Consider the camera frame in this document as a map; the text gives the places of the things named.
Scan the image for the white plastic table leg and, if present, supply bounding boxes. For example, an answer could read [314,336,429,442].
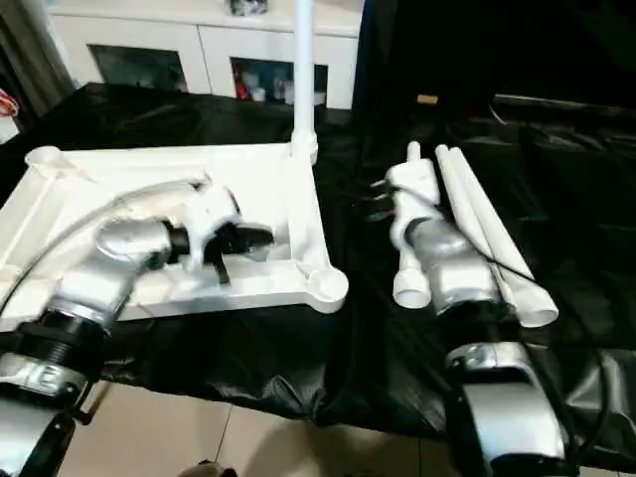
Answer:
[448,147,561,329]
[289,0,320,164]
[434,144,521,299]
[392,141,429,310]

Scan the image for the white plastic table top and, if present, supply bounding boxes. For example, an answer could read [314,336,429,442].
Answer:
[0,141,350,335]

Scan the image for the black mat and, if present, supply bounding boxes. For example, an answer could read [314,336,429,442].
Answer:
[0,81,636,468]

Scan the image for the white glass-door cabinet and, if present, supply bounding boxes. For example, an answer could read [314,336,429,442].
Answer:
[49,0,364,109]

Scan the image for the long black bar device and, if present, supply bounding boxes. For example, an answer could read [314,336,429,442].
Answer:
[491,93,636,118]

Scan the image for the dark grey bundle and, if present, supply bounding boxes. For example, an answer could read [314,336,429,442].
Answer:
[229,0,272,16]

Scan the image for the white storage box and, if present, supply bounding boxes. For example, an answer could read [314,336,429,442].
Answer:
[0,116,24,145]

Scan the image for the grey curtain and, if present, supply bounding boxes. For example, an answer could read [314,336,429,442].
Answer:
[0,0,74,120]

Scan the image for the black left wrist camera cable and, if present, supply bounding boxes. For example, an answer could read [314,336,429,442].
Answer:
[0,181,210,319]

